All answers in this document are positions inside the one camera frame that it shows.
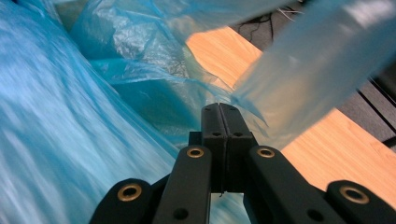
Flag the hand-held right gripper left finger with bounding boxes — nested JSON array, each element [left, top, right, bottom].
[[188, 103, 226, 194]]

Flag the white floor cable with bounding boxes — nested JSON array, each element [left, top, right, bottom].
[[276, 7, 305, 23]]

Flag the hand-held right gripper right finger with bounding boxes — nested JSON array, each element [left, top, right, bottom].
[[219, 103, 260, 194]]

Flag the black floor tape strip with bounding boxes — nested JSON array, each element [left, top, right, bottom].
[[356, 89, 396, 133], [368, 76, 396, 108]]

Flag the blue plastic bag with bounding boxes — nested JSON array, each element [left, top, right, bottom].
[[0, 0, 396, 224]]

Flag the black floor cable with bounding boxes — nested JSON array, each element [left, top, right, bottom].
[[236, 12, 276, 43]]

